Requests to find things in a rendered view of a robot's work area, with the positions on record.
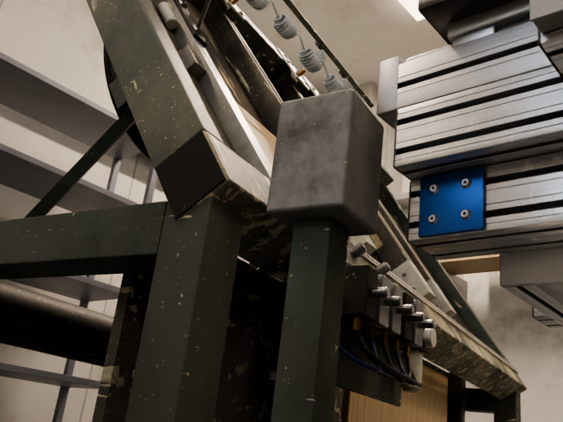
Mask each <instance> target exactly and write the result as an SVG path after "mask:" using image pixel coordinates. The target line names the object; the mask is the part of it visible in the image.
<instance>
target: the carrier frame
mask: <svg viewBox="0 0 563 422"><path fill-rule="evenodd" d="M243 220H244V217H243V215H242V214H240V213H238V212H236V211H235V210H234V209H232V208H231V207H229V206H228V205H226V204H224V203H222V202H221V201H219V200H218V199H217V198H215V197H213V196H210V197H208V198H206V199H205V200H204V201H203V202H201V203H200V204H199V205H198V206H196V207H195V208H194V209H192V210H191V211H190V212H189V213H187V214H186V215H185V216H183V217H182V218H181V219H180V220H179V221H176V220H175V218H174V216H173V212H172V210H171V208H170V206H169V203H168V201H162V202H155V203H142V204H134V205H127V206H121V207H114V208H100V209H93V210H86V211H79V212H72V213H65V214H51V215H45V216H38V217H31V218H23V219H10V220H3V221H0V343H3V344H7V345H11V346H15V347H21V348H25V349H28V350H32V351H36V352H40V353H47V354H50V355H54V356H57V357H62V358H68V359H72V360H75V361H79V362H83V363H89V364H93V365H97V366H101V367H103V371H102V375H101V382H100V387H99V390H98V394H97V399H96V406H95V410H94V414H93V418H92V422H271V412H272V405H273V398H274V390H275V383H276V370H277V362H278V355H279V347H280V341H281V334H282V320H283V312H284V306H285V298H286V291H287V283H286V282H280V281H278V280H275V279H273V278H271V277H270V276H268V275H266V274H264V273H262V272H261V271H259V270H257V269H255V268H253V267H251V266H250V265H248V264H246V263H244V262H242V261H240V260H238V254H239V248H240V237H241V231H242V225H243ZM112 274H123V277H122V280H121V288H120V291H119V296H118V300H117V304H116V311H115V316H114V317H113V316H108V315H105V314H102V313H99V312H97V311H92V310H90V309H87V308H84V307H82V306H77V305H74V304H71V303H69V302H66V301H62V300H59V299H56V298H53V297H51V296H46V295H43V294H40V293H38V292H35V291H31V290H28V289H25V288H22V287H20V286H15V285H12V284H9V283H7V282H4V281H1V280H5V279H23V278H41V277H59V276H77V275H112ZM422 364H423V365H425V366H427V367H428V368H431V369H433V370H435V371H437V372H439V373H440V374H442V375H444V376H446V377H448V388H447V422H465V411H466V412H477V413H488V414H493V422H521V403H520V393H518V392H517V391H515V392H513V393H512V394H510V395H509V396H507V397H505V398H504V399H498V398H496V397H495V396H493V395H491V394H489V393H487V392H486V391H484V390H482V389H472V388H466V380H464V379H462V378H460V377H458V376H457V375H455V374H453V373H448V372H446V371H444V370H442V369H441V368H439V367H437V366H435V365H433V364H431V363H429V362H427V361H426V360H424V359H422Z"/></svg>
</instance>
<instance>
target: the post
mask: <svg viewBox="0 0 563 422"><path fill-rule="evenodd" d="M348 241H349V231H348V230H347V229H346V228H345V227H344V226H343V225H341V224H340V223H339V222H338V221H336V220H335V219H334V218H332V217H323V218H314V219H296V220H295V221H294V228H293V235H292V248H291V256H290V263H289V270H288V277H287V291H286V298H285V306H284V312H283V320H282V327H281V341H280V347H279V355H278V362H277V370H276V383H275V390H274V398H273V405H272V412H271V422H333V407H334V397H335V388H336V377H337V367H338V349H339V338H340V329H341V319H342V309H343V290H344V281H345V271H346V260H347V251H348Z"/></svg>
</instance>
